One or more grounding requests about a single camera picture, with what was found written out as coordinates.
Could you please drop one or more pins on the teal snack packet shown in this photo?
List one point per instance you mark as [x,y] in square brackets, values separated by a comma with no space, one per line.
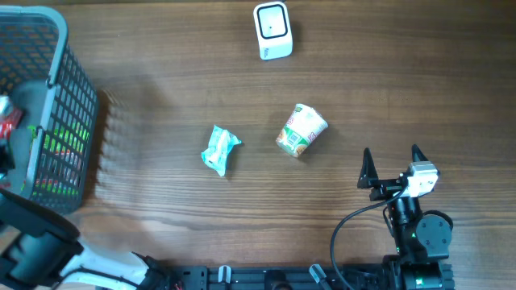
[220,145]

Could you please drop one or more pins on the black mounting rail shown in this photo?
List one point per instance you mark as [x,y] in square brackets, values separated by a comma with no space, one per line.
[352,276]

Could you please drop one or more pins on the red packet in basket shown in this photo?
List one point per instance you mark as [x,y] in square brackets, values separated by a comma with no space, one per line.
[10,117]

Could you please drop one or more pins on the grey plastic basket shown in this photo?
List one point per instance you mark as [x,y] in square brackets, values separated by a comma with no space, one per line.
[46,157]

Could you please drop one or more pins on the instant noodle cup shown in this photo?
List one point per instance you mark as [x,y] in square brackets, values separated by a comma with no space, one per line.
[304,125]

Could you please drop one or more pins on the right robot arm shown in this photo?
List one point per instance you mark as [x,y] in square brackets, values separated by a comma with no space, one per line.
[422,238]

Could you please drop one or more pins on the white barcode scanner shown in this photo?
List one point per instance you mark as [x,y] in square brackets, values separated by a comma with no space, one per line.
[273,30]

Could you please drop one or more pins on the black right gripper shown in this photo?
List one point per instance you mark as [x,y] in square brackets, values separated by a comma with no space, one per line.
[369,179]

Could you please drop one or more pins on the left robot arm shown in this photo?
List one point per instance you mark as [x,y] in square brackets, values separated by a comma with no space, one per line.
[50,252]

